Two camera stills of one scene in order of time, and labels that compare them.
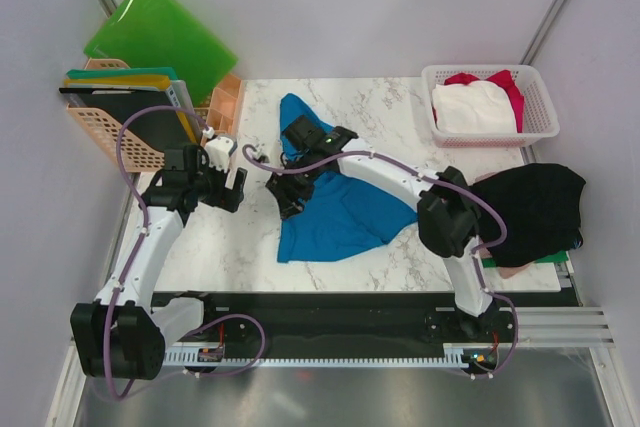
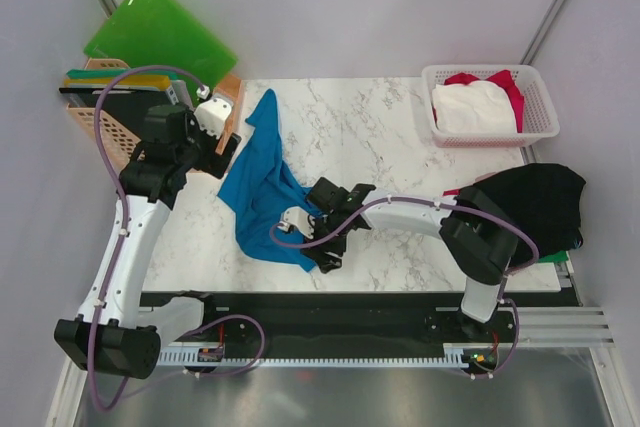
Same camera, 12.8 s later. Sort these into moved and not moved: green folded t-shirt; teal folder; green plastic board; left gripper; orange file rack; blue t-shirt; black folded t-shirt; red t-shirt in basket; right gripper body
Moved: blue t-shirt; left gripper; right gripper body
Not moved: black folded t-shirt; green folded t-shirt; teal folder; orange file rack; green plastic board; red t-shirt in basket
